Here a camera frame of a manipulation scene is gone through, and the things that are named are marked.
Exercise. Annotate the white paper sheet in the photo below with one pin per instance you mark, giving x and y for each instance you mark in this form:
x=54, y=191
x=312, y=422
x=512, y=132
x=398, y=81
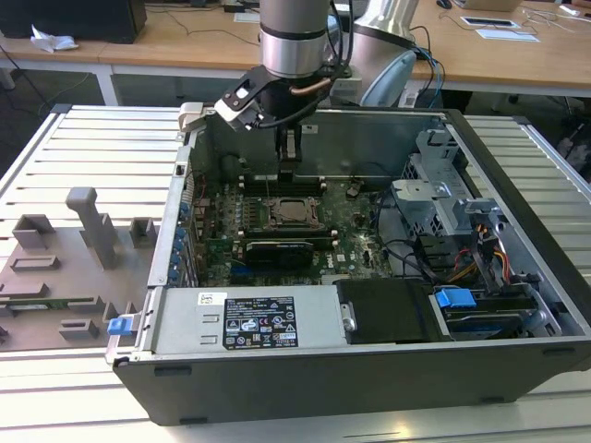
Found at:
x=508, y=35
x=247, y=17

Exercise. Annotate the pale blue teach pendant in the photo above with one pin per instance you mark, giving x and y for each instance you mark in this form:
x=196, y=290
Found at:
x=390, y=78

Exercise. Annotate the black fan shroud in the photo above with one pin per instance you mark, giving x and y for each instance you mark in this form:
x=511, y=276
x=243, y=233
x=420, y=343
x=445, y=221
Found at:
x=383, y=309

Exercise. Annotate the white camera with black bracket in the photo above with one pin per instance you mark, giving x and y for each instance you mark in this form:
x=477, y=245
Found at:
x=231, y=108

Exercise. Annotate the black hard disk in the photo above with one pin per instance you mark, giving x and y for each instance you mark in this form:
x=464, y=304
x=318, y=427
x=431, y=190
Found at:
x=489, y=318

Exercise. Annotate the white framed tablet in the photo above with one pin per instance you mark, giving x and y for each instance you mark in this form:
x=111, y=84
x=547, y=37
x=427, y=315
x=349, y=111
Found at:
x=491, y=21

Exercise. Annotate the green RAM stick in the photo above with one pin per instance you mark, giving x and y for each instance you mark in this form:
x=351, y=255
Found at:
x=51, y=303

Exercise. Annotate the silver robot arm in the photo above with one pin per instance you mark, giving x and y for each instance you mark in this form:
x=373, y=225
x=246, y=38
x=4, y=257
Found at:
x=293, y=46

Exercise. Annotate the silver power supply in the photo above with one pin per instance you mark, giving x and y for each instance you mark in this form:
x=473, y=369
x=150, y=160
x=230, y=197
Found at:
x=184, y=323

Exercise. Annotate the black RAM slot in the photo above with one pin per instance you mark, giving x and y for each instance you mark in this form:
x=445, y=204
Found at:
x=305, y=190
x=277, y=237
x=277, y=232
x=305, y=183

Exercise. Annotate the black box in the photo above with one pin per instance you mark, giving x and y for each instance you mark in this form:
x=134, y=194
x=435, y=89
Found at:
x=69, y=18

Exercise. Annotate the blue case latch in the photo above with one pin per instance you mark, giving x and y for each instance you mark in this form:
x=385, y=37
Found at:
x=117, y=326

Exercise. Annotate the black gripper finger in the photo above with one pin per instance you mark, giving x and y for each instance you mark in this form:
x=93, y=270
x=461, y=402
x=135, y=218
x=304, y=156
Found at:
x=281, y=147

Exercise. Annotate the blue disk carrier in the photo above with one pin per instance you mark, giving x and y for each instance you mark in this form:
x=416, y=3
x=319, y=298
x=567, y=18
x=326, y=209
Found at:
x=454, y=302

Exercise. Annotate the silver drive cage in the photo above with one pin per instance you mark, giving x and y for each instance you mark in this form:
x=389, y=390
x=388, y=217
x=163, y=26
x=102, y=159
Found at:
x=420, y=198

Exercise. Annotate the green motherboard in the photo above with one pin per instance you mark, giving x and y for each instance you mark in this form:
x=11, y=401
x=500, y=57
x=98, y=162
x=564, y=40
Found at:
x=351, y=258

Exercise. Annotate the silver disk bay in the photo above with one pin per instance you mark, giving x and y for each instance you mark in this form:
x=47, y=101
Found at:
x=545, y=318

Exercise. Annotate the CPU socket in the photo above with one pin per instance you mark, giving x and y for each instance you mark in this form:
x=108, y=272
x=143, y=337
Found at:
x=264, y=205

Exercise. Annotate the grey parts rack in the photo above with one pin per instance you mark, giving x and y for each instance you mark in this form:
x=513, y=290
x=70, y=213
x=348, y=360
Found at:
x=69, y=286

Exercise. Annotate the crumpled white paper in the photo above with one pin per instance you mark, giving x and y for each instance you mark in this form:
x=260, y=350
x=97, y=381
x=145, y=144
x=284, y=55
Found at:
x=51, y=42

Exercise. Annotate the black computer mouse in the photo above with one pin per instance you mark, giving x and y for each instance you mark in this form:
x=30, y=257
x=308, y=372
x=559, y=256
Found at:
x=444, y=3

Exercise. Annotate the black PC case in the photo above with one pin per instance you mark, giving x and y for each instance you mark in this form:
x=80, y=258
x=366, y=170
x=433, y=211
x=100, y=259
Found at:
x=323, y=392

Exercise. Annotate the wooden desk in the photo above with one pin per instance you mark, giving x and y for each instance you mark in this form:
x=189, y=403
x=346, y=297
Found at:
x=208, y=51
x=27, y=53

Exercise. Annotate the blue expansion slot clip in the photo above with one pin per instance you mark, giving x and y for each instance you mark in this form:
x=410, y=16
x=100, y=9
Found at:
x=172, y=276
x=184, y=210
x=175, y=262
x=177, y=245
x=180, y=232

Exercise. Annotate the black graphics card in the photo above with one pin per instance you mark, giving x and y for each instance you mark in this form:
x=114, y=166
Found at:
x=277, y=254

